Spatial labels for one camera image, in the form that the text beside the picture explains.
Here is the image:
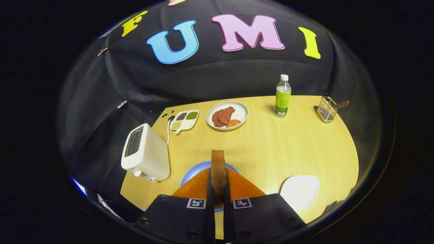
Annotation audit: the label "white rounded square plate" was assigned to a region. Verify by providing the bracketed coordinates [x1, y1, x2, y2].
[279, 175, 320, 212]

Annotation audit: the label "green label drink bottle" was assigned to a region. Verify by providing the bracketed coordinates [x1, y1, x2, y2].
[274, 74, 292, 118]

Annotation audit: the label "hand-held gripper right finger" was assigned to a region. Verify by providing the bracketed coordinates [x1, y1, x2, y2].
[223, 168, 307, 243]

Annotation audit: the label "browned toast slice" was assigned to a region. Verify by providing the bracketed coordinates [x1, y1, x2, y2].
[211, 150, 227, 209]

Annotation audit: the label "metal wire basket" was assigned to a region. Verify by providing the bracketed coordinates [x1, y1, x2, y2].
[314, 96, 338, 123]

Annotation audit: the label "brown meat slices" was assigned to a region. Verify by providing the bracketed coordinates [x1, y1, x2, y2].
[212, 106, 236, 128]

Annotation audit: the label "blue round plate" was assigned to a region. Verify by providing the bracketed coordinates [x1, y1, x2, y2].
[180, 161, 240, 213]

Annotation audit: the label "white toaster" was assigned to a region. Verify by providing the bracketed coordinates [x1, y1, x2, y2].
[121, 123, 171, 183]

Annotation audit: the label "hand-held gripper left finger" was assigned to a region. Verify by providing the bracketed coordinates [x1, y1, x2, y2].
[136, 168, 216, 242]

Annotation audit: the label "white divided seed dish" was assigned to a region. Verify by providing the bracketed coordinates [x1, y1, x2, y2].
[170, 109, 200, 135]

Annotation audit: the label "white round plate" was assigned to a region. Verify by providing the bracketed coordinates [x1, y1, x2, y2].
[206, 101, 249, 131]

